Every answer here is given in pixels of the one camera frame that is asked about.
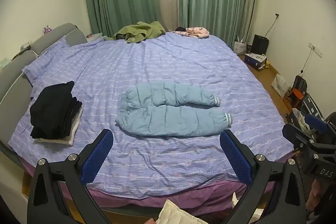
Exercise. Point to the small black garment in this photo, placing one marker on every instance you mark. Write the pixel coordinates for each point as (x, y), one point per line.
(180, 29)

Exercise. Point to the orange object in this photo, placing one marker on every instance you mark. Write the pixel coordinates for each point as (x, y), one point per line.
(298, 94)

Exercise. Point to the purple bed sheet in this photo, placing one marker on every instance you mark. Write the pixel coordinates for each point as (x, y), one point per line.
(197, 195)

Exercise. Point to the person's right hand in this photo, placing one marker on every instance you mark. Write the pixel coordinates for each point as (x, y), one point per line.
(314, 195)

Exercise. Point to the black floor heater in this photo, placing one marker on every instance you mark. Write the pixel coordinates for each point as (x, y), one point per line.
(260, 45)

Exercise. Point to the white wall socket strip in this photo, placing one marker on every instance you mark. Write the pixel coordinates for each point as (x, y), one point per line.
(315, 49)

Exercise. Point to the white quilted cloth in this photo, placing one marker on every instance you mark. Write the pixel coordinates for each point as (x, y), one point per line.
(173, 214)

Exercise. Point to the grey upholstered headboard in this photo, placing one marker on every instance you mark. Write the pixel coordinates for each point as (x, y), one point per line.
(15, 87)

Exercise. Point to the olive green jacket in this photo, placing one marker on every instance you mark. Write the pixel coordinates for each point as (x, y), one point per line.
(139, 31)

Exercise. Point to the black bag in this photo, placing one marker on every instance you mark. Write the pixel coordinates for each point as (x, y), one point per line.
(299, 83)

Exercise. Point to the white plastic bag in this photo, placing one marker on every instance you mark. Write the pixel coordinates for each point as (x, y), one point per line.
(279, 85)

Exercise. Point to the white bedside table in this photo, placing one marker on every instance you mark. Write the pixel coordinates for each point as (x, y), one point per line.
(94, 35)

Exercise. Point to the purple toy figure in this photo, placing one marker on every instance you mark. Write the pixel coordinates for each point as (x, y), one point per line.
(47, 29)

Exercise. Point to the stack of black folded clothes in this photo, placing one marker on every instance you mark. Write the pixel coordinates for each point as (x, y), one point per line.
(53, 111)

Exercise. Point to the white folded garment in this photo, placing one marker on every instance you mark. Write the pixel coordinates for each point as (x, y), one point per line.
(75, 132)

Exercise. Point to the white tissue packet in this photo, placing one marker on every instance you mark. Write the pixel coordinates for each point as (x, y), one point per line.
(25, 44)

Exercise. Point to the blue and white box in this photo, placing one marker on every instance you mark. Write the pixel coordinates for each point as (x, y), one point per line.
(255, 60)

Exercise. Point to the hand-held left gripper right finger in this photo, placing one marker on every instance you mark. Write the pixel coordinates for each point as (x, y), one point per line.
(235, 155)

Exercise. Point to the light blue padded pants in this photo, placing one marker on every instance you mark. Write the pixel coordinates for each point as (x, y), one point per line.
(168, 119)

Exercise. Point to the white paper bag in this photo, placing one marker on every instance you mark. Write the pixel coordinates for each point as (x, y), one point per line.
(240, 47)

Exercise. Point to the purple striped duvet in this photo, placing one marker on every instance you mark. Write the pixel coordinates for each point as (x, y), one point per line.
(183, 64)

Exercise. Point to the pink patterned garment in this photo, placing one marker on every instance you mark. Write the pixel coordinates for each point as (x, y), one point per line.
(195, 32)

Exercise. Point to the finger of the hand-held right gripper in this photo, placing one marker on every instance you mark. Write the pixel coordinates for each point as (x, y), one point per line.
(295, 134)
(316, 122)

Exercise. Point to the green tissue packet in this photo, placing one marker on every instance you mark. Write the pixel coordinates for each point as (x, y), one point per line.
(4, 63)

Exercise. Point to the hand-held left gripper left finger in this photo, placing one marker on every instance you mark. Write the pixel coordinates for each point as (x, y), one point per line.
(97, 155)

